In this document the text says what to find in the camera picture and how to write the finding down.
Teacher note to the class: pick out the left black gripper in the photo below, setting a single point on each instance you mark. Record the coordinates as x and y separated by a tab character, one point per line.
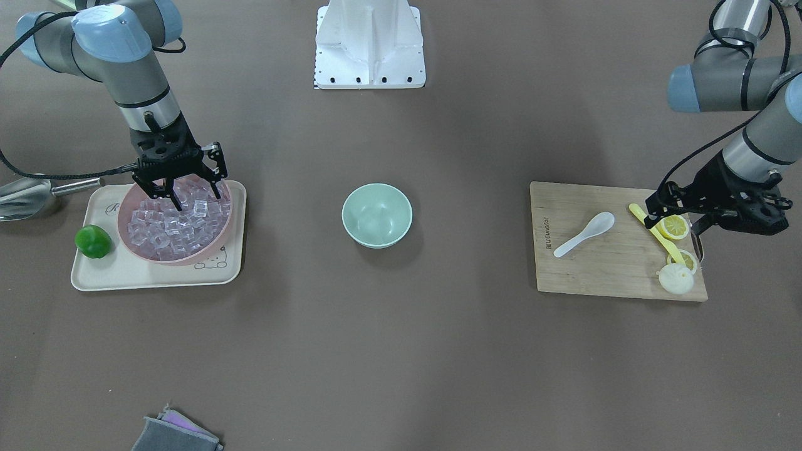
715	179

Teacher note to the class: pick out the grey purple cloth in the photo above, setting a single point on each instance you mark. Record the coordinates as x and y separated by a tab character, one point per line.
172	430

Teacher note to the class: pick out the yellow plastic knife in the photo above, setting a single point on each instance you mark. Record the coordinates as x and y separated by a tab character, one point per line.
667	244

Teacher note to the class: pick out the metal ice scoop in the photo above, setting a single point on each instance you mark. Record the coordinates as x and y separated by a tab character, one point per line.
29	198

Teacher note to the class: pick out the pink bowl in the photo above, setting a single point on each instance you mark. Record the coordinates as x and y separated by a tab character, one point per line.
219	241

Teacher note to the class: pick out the lemon slice lower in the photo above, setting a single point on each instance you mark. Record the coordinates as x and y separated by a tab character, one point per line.
690	260

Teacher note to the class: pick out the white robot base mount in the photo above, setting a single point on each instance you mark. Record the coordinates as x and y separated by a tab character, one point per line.
369	45

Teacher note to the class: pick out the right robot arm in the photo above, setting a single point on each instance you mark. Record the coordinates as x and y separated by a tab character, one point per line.
116	43

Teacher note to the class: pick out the lemon slice upper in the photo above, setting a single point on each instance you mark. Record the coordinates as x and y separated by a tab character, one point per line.
673	227

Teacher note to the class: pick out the metal cutting board handle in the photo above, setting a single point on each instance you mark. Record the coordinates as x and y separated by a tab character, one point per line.
697	245

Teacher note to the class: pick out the mint green bowl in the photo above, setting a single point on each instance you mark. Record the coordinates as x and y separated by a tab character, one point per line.
377	215

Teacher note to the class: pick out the lemon slice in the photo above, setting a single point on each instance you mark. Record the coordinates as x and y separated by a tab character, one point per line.
690	260
673	227

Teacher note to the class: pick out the beige rectangular tray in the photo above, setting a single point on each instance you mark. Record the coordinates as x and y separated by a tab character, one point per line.
122	269

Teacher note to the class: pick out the green lime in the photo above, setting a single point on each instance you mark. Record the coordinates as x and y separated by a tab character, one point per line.
93	242

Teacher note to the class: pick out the pile of clear ice cubes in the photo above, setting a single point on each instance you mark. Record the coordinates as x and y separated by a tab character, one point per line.
182	225

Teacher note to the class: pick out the white ceramic spoon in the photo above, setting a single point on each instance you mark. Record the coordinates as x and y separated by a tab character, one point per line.
598	225

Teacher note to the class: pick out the bamboo cutting board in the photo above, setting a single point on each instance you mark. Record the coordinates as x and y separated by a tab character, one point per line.
624	262

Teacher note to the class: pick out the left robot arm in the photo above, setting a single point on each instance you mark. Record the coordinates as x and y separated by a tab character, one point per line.
726	76

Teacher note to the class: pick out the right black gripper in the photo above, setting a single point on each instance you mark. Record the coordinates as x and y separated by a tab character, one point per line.
215	160

